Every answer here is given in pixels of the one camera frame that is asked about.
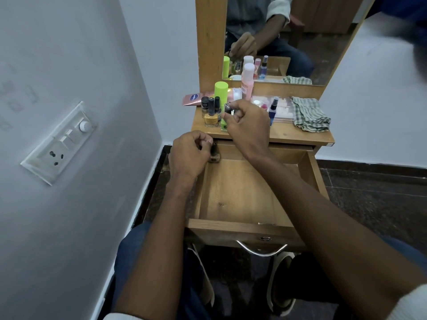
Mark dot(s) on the person's right hand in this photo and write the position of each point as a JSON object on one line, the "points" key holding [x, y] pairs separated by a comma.
{"points": [[250, 129]]}

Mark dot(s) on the person's left hand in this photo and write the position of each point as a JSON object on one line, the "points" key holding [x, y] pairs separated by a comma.
{"points": [[186, 156]]}

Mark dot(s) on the person's right thumb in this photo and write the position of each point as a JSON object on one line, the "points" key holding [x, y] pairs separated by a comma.
{"points": [[228, 119]]}

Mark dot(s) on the person's left thumb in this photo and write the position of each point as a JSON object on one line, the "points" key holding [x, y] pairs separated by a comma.
{"points": [[206, 143]]}

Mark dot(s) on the small silver-capped nail polish bottle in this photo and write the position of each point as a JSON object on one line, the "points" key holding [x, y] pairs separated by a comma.
{"points": [[229, 108]]}

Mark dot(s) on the brown nail polish bottle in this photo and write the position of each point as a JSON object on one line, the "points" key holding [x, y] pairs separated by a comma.
{"points": [[214, 156]]}

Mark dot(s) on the person's right forearm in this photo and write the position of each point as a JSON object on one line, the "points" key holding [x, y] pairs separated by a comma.
{"points": [[333, 236]]}

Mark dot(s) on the person's left forearm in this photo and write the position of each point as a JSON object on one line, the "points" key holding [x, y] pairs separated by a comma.
{"points": [[156, 249]]}

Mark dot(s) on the green nail polish bottle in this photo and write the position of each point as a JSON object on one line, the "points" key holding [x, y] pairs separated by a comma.
{"points": [[223, 125]]}

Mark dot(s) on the yellow nail polish bottle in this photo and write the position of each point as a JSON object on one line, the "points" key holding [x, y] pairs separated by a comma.
{"points": [[210, 119]]}

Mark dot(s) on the slim black-capped nail polish bottle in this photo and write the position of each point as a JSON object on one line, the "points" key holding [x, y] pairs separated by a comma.
{"points": [[217, 104]]}

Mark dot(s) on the clear bottle with black cap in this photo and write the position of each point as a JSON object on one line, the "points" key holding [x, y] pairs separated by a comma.
{"points": [[204, 104]]}

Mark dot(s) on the lime green cylindrical bottle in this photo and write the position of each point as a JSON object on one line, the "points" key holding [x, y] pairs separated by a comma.
{"points": [[220, 91]]}

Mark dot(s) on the pink squeeze tube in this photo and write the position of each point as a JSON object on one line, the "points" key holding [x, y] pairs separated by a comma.
{"points": [[193, 99]]}

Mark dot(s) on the pink bottle with white cap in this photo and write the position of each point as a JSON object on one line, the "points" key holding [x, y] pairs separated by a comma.
{"points": [[247, 79]]}

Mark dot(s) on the clear plastic nail box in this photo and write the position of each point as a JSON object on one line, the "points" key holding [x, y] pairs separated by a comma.
{"points": [[283, 109]]}

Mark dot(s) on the wooden drawer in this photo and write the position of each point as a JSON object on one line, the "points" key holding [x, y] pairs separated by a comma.
{"points": [[240, 193]]}

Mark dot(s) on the wooden dressing table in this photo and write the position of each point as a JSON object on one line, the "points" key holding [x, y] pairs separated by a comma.
{"points": [[293, 133]]}

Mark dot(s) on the green checked cloth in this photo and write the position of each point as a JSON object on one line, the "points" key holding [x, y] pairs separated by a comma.
{"points": [[308, 113]]}

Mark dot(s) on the mirror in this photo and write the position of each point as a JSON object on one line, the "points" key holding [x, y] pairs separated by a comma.
{"points": [[317, 39]]}

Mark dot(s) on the white shoe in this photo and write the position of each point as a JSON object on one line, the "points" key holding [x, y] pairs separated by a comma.
{"points": [[205, 279], [280, 286]]}

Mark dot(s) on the blue jeans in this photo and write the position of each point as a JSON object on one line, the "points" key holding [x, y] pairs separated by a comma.
{"points": [[130, 263]]}

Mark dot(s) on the white wall switch board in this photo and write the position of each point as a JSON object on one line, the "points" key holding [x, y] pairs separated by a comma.
{"points": [[60, 143]]}

